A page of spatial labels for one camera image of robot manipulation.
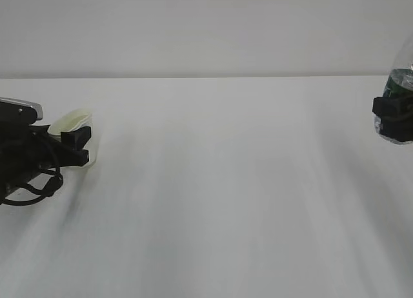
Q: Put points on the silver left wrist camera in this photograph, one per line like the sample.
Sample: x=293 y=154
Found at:
x=20 y=111

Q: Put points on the clear green-label water bottle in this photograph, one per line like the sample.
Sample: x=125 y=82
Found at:
x=399 y=81

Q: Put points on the white paper cup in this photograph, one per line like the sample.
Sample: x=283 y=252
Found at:
x=75 y=129

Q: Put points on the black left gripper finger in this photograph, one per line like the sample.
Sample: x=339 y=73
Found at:
x=74 y=143

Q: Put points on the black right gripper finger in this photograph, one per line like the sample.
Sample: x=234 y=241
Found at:
x=393 y=118

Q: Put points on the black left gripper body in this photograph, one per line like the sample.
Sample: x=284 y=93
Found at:
x=30 y=159

